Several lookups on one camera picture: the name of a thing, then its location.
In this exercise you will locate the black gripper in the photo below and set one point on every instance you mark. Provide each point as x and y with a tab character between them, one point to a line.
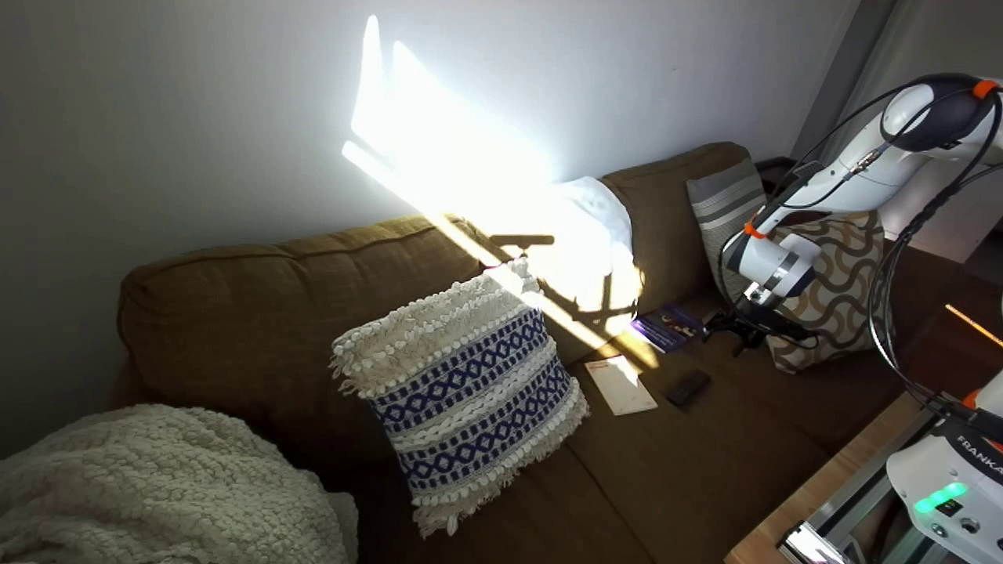
769	328

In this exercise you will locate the blue book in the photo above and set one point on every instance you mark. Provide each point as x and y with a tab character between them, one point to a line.
668	328

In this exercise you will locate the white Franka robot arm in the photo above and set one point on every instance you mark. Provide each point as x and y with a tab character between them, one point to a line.
867	162

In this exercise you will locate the yellow grey wave pillow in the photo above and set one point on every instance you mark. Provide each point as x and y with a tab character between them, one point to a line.
836	284

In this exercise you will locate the black remote control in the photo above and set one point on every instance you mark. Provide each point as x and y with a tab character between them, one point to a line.
687	387

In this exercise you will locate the grey striped pillow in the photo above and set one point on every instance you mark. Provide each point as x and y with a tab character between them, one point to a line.
725	209

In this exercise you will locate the white paper card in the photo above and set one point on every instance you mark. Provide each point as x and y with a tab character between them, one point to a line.
622	387

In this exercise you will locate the plain white pillow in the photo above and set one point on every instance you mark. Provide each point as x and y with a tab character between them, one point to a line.
597	237

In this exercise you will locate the blue white patterned pillow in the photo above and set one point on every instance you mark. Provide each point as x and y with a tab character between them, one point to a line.
470	397

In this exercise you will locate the brown sofa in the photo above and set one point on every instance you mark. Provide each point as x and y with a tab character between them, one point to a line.
262	316

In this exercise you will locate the white knitted blanket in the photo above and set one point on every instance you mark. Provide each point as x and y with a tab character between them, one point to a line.
158	489

